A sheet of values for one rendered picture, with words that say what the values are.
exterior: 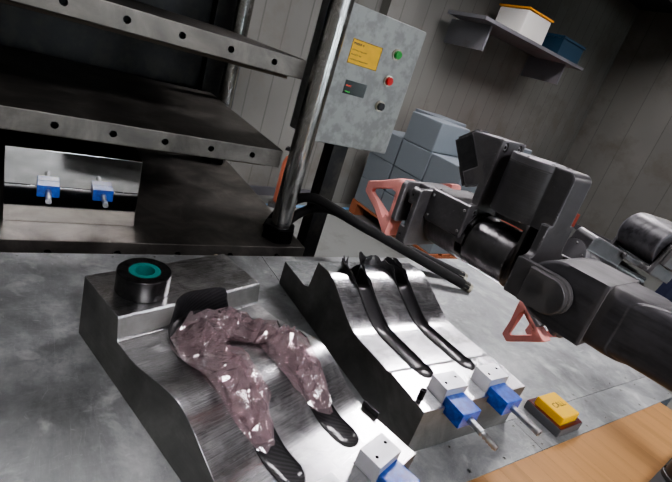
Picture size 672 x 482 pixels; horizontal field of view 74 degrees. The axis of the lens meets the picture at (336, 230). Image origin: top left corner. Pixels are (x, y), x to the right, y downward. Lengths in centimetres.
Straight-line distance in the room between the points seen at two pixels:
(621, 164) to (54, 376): 733
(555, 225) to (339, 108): 105
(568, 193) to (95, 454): 61
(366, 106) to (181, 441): 112
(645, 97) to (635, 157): 82
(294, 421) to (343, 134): 98
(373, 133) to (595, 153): 640
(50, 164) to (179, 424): 73
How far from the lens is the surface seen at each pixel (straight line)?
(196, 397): 62
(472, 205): 47
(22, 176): 120
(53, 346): 84
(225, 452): 61
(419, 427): 76
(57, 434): 71
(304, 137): 124
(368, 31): 142
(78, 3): 113
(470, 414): 76
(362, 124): 148
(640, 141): 757
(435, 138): 367
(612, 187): 760
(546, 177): 44
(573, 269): 42
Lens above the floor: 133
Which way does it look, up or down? 21 degrees down
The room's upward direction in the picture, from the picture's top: 18 degrees clockwise
